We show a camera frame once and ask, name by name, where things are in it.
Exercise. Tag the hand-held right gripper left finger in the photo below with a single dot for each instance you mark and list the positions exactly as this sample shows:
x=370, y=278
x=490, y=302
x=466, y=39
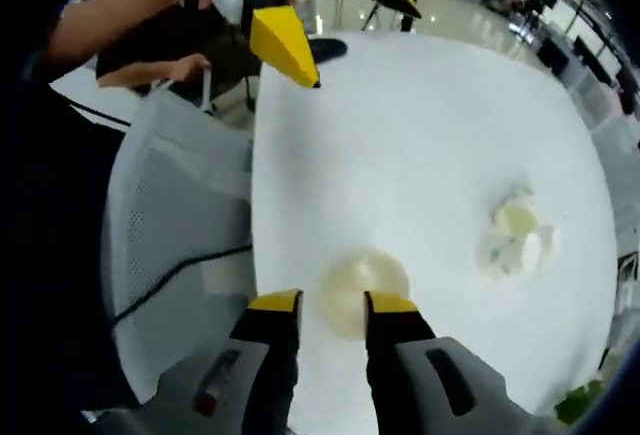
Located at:
x=270, y=380

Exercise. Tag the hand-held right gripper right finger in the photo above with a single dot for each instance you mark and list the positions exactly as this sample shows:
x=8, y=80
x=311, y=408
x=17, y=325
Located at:
x=400, y=380

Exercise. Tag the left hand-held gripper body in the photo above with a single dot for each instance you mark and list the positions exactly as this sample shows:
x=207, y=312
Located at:
x=232, y=2

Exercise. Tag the black oval object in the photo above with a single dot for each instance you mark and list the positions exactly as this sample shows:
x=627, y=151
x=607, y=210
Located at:
x=327, y=50

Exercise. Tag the green potted plant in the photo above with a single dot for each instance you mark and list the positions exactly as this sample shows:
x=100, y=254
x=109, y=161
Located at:
x=580, y=402

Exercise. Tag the grey mesh chair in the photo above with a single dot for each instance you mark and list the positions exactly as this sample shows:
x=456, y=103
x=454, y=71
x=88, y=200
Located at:
x=175, y=195

